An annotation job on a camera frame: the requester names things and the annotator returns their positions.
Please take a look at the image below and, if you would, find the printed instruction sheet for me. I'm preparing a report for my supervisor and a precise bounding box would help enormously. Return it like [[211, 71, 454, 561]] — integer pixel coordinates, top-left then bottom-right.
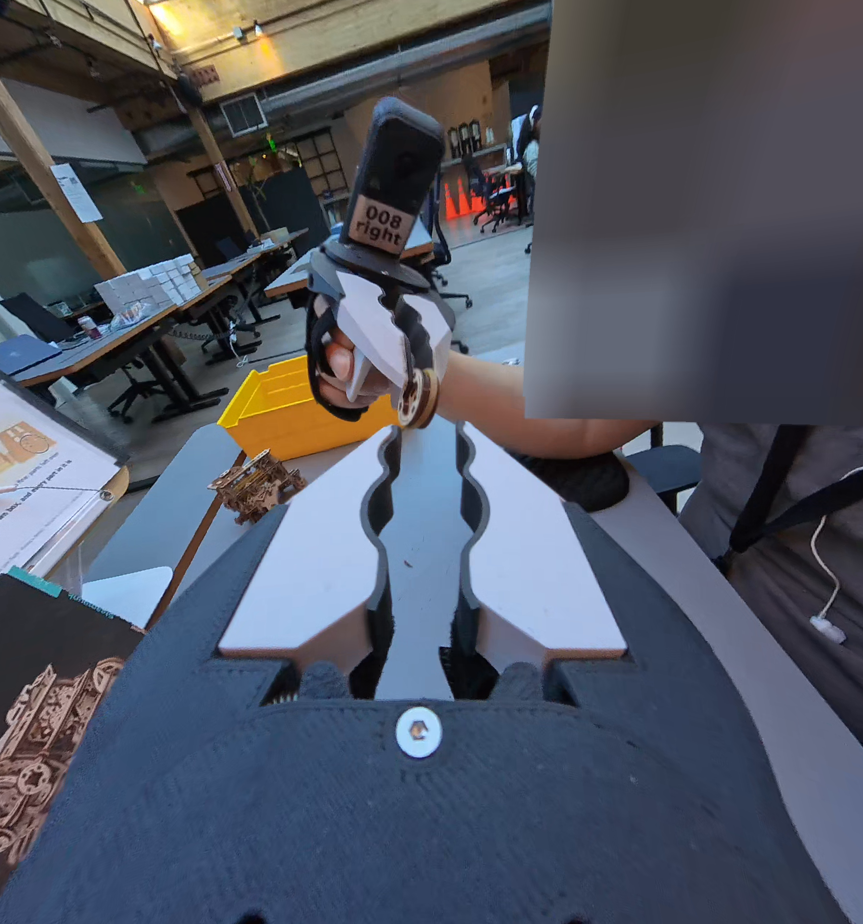
[[0, 354, 122, 600]]

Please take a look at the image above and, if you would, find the grey desk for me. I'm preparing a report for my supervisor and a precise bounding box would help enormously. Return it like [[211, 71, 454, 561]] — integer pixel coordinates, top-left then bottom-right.
[[85, 415, 863, 924]]

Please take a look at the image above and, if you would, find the wooden mechanical model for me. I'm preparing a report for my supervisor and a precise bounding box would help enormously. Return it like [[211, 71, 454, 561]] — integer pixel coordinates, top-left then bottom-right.
[[207, 449, 307, 526]]

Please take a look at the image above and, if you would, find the paper notice on post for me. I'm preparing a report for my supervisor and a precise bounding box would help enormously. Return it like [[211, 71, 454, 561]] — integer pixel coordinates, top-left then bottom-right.
[[50, 164, 103, 223]]

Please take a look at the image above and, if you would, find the black office chair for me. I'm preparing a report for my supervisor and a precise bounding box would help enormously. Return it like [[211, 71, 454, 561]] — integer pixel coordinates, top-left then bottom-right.
[[1, 292, 73, 345]]

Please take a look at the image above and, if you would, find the black wrist rest pad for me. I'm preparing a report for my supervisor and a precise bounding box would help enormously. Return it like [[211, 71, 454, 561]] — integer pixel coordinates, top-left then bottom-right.
[[511, 451, 631, 513]]

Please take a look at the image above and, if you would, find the closed grey laptop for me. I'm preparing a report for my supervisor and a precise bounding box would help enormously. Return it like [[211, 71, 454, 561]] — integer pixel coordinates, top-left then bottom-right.
[[0, 334, 64, 376]]

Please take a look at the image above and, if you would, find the white flat plastic piece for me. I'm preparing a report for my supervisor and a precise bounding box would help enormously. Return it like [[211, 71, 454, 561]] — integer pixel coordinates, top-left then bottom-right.
[[85, 566, 174, 629]]

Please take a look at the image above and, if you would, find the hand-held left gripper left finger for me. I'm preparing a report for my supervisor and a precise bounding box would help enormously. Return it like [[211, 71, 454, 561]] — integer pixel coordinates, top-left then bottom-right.
[[217, 424, 403, 700]]

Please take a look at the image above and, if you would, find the ceiling air vent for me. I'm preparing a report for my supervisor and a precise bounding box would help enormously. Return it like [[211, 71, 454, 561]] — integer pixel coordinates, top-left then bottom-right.
[[219, 92, 269, 138]]

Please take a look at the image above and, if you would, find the black lanyard strap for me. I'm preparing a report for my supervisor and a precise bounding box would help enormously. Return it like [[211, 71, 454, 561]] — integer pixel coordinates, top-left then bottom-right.
[[716, 424, 863, 578]]

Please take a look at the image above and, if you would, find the potted plant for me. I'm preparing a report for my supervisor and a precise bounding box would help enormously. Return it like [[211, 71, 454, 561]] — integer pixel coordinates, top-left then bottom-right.
[[231, 154, 282, 233]]

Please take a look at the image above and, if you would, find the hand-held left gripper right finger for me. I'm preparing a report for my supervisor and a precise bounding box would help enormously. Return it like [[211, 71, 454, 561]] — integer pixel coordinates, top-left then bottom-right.
[[442, 421, 629, 700]]

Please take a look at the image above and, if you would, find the white earphone cable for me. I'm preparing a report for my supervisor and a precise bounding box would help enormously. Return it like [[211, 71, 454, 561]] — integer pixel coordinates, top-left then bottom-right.
[[809, 456, 863, 645]]

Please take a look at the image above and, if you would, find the yellow plastic bin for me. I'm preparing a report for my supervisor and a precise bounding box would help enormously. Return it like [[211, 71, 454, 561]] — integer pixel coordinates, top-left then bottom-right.
[[217, 354, 403, 462]]

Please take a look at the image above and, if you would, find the stack of white boxes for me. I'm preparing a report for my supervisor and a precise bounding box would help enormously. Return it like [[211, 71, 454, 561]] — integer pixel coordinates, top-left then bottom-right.
[[95, 254, 208, 311]]

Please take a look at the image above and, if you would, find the person's right forearm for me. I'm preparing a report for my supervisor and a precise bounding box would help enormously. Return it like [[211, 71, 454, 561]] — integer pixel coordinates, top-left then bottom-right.
[[435, 351, 663, 461]]

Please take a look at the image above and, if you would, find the person's torso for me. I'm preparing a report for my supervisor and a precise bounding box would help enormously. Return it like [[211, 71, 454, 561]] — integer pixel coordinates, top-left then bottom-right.
[[680, 422, 863, 777]]

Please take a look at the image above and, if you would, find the black puzzle box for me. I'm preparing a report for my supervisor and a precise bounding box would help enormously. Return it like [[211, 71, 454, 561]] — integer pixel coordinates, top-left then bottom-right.
[[0, 566, 147, 899]]

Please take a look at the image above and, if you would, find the person's right hand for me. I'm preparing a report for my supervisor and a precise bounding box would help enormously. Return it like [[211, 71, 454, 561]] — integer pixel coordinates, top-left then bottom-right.
[[313, 292, 405, 414]]

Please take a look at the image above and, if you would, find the small wooden gear assembly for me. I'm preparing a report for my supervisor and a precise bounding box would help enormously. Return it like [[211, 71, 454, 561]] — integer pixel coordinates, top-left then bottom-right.
[[395, 368, 441, 429]]

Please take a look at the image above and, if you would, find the wooden support post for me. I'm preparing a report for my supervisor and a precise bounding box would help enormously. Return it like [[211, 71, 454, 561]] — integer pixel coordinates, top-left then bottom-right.
[[0, 32, 128, 279]]

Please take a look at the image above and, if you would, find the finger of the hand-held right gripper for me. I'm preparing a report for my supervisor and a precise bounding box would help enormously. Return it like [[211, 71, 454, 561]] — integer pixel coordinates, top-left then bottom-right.
[[336, 276, 414, 405], [395, 297, 455, 380]]

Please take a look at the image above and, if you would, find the wood-edged office desk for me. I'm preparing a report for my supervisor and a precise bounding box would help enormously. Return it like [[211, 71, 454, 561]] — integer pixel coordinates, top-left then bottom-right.
[[13, 278, 233, 424]]

